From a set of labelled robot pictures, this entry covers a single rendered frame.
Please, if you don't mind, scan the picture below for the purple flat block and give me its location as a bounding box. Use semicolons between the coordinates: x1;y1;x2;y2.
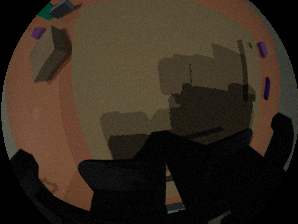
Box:
31;27;45;40

